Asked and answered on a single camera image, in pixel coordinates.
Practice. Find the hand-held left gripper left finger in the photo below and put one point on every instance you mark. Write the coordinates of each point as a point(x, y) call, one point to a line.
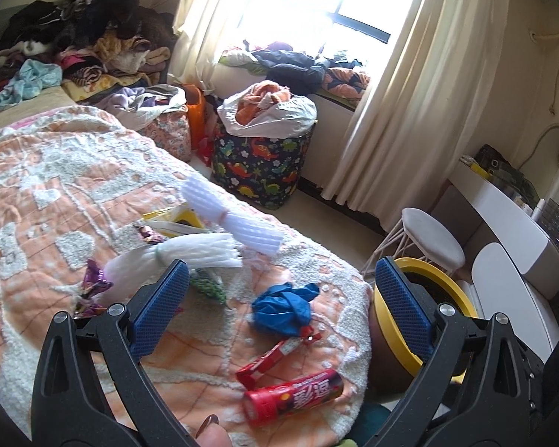
point(160, 307)

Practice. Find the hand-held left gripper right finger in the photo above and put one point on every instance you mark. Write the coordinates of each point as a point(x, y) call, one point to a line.
point(403, 307)

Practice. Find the yellow rimmed trash bin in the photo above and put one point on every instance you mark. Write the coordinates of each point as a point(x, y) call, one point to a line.
point(447, 284)

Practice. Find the green candy wrapper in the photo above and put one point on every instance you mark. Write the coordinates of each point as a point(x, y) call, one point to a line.
point(209, 288)

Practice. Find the white foam net sleeve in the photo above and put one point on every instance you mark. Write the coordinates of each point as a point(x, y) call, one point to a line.
point(200, 249)
point(228, 214)

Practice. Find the purple candy wrapper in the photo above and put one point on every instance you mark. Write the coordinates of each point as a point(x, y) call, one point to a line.
point(93, 281)

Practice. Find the small brown candy wrapper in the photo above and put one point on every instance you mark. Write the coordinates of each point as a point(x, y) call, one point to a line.
point(149, 234)

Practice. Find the yellow snack packet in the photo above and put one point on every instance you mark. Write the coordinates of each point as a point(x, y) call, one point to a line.
point(181, 216)

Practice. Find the red wrapper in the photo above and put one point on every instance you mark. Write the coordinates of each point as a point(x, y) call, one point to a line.
point(270, 358)

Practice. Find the red candy tube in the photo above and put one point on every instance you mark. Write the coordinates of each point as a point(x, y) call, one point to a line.
point(293, 396)

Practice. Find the white chair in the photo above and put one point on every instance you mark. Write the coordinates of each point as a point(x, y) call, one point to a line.
point(507, 284)

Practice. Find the white desk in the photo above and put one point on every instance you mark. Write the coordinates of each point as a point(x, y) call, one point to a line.
point(503, 209)

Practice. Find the orange white tufted blanket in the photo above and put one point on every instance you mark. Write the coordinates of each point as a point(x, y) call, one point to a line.
point(37, 223)

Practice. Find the clutter of desk items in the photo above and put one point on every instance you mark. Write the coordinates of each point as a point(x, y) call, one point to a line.
point(507, 172)

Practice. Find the dinosaur print laundry bag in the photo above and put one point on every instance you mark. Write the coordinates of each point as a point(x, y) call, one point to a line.
point(261, 167)

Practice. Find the pink floral fabric bag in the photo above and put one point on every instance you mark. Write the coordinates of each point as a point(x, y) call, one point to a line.
point(170, 132)

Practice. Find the orange bag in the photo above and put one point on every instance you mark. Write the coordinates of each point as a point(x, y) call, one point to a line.
point(196, 111)

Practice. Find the white and lilac clothes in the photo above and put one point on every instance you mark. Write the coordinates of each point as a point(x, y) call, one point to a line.
point(139, 102)

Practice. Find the cream curtain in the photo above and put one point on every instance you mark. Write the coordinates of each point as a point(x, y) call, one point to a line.
point(414, 93)
point(200, 18)

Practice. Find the white plastic bag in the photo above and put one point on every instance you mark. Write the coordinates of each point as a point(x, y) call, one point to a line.
point(284, 118)

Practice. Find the orange fleece cloth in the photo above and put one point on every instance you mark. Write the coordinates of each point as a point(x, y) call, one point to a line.
point(258, 100)

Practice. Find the clothes on window sill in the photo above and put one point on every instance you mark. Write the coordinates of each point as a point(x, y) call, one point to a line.
point(298, 67)

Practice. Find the light blue cloth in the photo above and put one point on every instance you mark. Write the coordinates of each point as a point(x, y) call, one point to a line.
point(28, 79)

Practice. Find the pile of clothes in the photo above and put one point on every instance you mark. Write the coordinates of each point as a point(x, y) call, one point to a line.
point(88, 28)

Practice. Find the white wall pipe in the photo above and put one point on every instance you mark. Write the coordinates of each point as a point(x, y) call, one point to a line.
point(547, 37)

